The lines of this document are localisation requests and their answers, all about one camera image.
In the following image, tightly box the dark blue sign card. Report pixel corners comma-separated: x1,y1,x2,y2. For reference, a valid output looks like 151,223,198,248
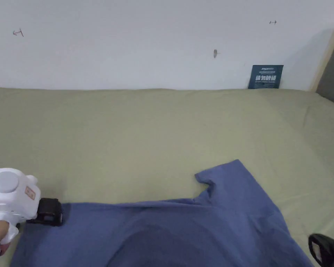
248,64,284,90

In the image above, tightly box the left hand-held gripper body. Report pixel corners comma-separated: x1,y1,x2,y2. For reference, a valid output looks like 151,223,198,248
0,167,64,267

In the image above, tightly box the blue shirt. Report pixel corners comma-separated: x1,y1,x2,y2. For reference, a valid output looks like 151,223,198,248
10,159,315,267

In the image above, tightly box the bed with pale green sheet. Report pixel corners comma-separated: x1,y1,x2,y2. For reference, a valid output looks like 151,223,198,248
0,87,334,267

